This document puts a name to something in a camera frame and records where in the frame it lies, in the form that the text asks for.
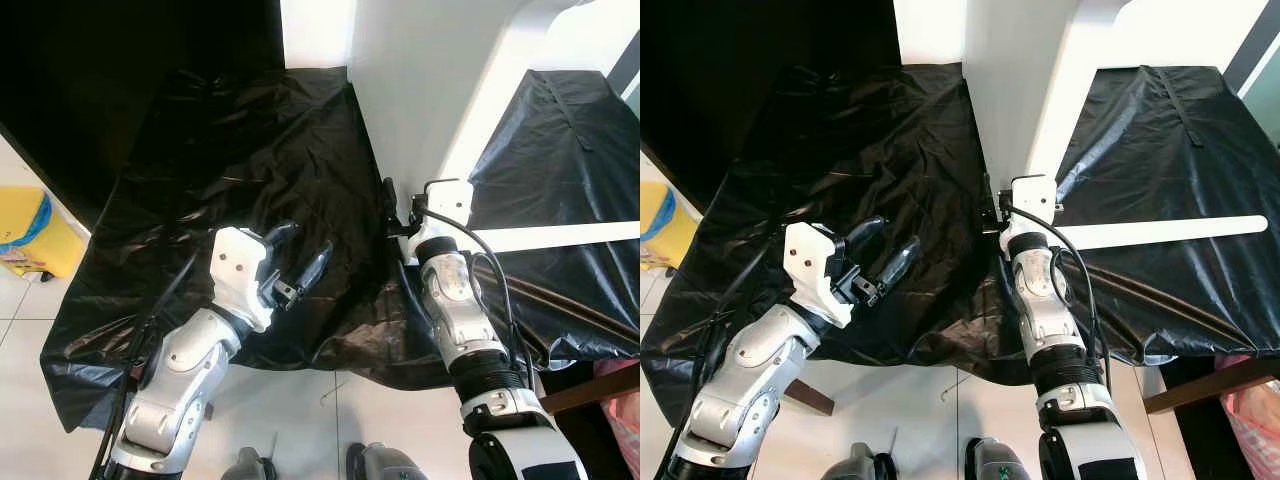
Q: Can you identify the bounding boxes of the white plastic table leg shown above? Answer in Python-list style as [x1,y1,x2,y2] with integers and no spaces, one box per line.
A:
[1060,214,1271,251]
[470,220,641,253]

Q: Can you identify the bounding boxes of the black plastic table cover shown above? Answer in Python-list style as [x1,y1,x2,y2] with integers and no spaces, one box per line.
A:
[40,68,641,433]
[640,65,1280,386]

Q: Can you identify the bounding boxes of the white board panel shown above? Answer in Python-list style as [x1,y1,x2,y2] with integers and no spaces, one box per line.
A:
[893,0,1256,73]
[280,0,641,79]

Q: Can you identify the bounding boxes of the grey robot left foot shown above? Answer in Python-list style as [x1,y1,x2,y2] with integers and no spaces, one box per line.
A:
[820,440,896,480]
[222,445,279,480]

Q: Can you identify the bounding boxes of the grey robot foot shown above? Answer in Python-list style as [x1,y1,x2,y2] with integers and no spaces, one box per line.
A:
[222,445,279,480]
[820,440,896,480]
[965,437,1036,480]
[348,440,431,480]

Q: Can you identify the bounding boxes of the grey robot right foot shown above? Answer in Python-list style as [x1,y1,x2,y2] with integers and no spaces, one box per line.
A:
[965,437,1036,480]
[348,440,431,480]

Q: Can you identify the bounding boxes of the yellow box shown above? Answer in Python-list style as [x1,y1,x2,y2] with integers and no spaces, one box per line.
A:
[0,185,86,279]
[640,180,701,271]

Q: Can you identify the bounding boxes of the brown wooden table beam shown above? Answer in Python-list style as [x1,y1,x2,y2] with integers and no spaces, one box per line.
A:
[540,363,641,416]
[1145,357,1280,414]

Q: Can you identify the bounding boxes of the red plastic bag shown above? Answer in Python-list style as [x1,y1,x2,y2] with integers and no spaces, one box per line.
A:
[595,360,641,480]
[1210,355,1280,480]

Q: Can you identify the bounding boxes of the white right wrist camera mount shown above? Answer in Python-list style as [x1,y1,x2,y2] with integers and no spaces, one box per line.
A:
[405,180,474,263]
[998,175,1061,256]

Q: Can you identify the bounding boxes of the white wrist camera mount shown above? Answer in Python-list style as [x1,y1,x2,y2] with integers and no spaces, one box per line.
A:
[405,180,474,263]
[998,175,1061,256]
[210,227,276,333]
[783,222,853,329]

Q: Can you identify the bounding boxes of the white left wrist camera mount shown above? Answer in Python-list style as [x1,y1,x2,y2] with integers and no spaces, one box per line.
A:
[783,222,853,329]
[210,227,276,333]

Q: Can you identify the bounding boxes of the dark grey wall post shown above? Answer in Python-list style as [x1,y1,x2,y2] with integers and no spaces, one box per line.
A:
[1225,0,1280,96]
[610,30,641,101]

